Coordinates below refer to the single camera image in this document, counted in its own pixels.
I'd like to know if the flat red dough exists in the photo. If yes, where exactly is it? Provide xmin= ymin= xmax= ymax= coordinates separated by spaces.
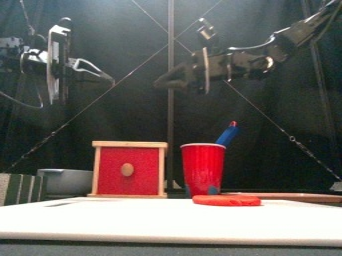
xmin=191 ymin=194 xmax=263 ymax=207

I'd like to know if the wooden cutting board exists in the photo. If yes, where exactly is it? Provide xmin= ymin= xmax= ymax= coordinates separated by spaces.
xmin=220 ymin=191 xmax=342 ymax=204

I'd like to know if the wooden drawer box frame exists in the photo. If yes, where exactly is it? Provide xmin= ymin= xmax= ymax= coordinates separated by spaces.
xmin=87 ymin=140 xmax=170 ymax=199

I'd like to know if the vertical metal frame pole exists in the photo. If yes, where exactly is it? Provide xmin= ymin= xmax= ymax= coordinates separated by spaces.
xmin=166 ymin=0 xmax=176 ymax=192

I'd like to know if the red plastic cup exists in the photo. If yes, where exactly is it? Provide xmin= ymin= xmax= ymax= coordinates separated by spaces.
xmin=179 ymin=142 xmax=227 ymax=198

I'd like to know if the white plastic cutting board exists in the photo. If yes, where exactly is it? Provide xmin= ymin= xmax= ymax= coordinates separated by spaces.
xmin=0 ymin=196 xmax=342 ymax=248

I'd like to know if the red drawer with wooden knob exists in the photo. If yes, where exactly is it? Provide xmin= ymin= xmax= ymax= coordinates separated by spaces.
xmin=96 ymin=147 xmax=160 ymax=196

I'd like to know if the blue tool with red end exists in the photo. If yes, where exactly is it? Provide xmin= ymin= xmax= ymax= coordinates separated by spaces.
xmin=215 ymin=120 xmax=240 ymax=148

